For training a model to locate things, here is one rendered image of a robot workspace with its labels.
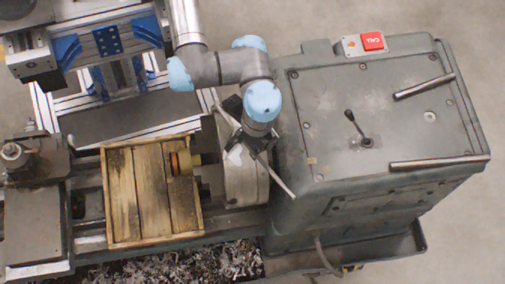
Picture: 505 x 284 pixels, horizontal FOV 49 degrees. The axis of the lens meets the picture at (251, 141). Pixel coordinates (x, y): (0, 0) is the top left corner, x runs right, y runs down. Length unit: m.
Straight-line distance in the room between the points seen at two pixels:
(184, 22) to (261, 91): 0.23
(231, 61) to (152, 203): 0.79
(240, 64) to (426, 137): 0.66
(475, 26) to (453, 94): 1.89
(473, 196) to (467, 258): 0.33
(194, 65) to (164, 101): 1.59
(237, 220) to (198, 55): 0.79
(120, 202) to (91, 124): 0.95
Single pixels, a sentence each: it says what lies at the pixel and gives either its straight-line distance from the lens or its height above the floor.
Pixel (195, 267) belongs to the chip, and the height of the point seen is 0.58.
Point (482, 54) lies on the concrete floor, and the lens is 3.49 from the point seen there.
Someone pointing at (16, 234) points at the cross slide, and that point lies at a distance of 1.81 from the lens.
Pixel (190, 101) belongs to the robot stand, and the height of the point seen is 0.21.
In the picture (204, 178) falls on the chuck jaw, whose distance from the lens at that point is 1.62.
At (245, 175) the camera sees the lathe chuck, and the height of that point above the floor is 1.19.
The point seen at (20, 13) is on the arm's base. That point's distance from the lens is 1.89.
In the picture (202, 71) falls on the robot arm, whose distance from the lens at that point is 1.17.
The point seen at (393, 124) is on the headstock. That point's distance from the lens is 1.61.
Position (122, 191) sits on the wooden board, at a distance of 1.87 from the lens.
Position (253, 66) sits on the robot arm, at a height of 1.64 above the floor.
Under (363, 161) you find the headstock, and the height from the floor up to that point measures 1.26.
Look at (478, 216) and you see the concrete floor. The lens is 3.04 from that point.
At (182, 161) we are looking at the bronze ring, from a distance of 1.63.
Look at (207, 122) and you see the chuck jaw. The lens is 1.60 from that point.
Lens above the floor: 2.63
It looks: 66 degrees down
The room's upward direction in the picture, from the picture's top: 9 degrees clockwise
